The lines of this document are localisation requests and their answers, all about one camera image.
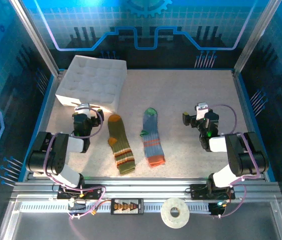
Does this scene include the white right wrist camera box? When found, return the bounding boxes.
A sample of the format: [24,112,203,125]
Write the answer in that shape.
[194,102,210,121]

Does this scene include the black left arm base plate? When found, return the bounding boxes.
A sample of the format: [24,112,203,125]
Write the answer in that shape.
[57,184,103,200]

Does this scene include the small black controller board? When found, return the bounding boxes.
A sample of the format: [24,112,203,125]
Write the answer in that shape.
[208,201,228,217]

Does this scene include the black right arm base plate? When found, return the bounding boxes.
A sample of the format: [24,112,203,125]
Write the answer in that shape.
[189,183,236,200]

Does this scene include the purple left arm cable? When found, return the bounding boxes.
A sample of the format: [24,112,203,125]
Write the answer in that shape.
[43,107,107,240]

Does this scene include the small black white adapter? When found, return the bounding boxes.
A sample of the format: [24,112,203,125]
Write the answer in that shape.
[67,199,87,211]

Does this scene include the red wire yellow connector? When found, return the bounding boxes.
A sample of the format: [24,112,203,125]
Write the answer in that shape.
[80,188,112,217]

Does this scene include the aluminium frame post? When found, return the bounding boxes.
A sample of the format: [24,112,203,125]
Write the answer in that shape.
[233,0,282,73]
[9,0,61,77]

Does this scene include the olive green striped sock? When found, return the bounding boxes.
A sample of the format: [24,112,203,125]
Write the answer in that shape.
[107,113,136,175]

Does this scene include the black power distribution board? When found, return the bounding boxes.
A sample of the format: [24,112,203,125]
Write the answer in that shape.
[110,198,144,216]

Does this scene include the white divided storage box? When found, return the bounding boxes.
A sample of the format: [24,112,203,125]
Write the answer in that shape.
[55,54,128,113]

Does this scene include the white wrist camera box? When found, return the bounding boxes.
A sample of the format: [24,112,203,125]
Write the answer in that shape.
[194,102,210,121]
[74,102,92,117]

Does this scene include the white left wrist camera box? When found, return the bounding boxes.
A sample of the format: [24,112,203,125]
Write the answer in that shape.
[74,102,92,117]

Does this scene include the blue orange striped sock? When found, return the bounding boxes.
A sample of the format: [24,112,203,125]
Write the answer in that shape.
[139,107,167,168]

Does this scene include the blue table border strip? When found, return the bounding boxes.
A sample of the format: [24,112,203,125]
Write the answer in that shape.
[18,67,277,182]

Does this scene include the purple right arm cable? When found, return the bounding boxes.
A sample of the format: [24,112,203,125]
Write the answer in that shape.
[205,104,260,219]

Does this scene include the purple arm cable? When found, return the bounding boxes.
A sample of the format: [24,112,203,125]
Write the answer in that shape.
[205,104,260,219]
[43,107,107,240]

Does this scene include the slotted grey cable duct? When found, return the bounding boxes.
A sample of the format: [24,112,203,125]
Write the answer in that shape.
[18,201,212,214]

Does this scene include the white tape roll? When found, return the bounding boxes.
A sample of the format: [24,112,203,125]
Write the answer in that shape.
[160,197,191,229]

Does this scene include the aluminium cross frame rail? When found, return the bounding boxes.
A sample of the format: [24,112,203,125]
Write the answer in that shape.
[10,177,282,201]

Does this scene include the aluminium table side rail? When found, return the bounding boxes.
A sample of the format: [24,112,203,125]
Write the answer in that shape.
[232,69,268,180]
[27,69,66,180]

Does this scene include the brown box handle strap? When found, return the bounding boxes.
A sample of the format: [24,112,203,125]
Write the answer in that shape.
[70,100,101,110]

